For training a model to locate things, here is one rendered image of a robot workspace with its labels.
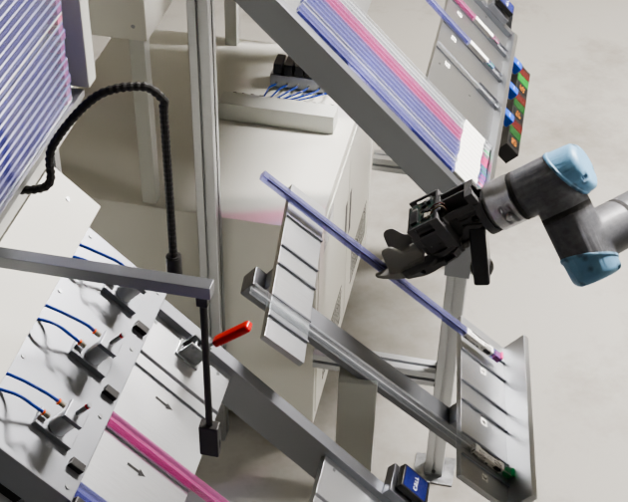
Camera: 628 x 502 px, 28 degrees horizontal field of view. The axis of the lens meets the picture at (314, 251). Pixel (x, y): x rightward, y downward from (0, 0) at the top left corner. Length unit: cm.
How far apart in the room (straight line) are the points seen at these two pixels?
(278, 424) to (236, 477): 112
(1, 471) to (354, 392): 71
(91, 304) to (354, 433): 63
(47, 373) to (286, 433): 44
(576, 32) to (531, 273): 135
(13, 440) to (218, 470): 154
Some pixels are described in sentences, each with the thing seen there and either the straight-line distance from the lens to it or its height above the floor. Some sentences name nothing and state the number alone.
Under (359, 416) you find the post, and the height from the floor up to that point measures 74.
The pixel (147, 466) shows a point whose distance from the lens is 152.
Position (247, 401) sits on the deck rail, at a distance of 170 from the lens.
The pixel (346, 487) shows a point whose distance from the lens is 175.
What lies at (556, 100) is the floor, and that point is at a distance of 413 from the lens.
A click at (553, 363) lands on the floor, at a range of 315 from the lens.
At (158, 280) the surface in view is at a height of 135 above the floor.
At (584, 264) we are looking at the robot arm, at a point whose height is 104.
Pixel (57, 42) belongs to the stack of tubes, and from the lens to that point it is 138.
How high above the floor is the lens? 216
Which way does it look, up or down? 39 degrees down
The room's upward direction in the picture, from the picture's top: 1 degrees clockwise
